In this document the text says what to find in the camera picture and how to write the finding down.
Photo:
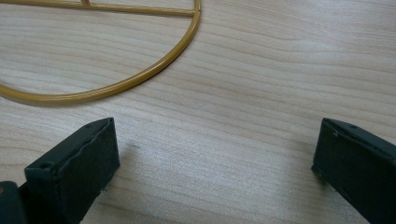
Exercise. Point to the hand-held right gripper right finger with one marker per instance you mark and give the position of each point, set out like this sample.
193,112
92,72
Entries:
358,168

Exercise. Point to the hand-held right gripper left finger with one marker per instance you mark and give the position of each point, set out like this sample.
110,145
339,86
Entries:
74,174

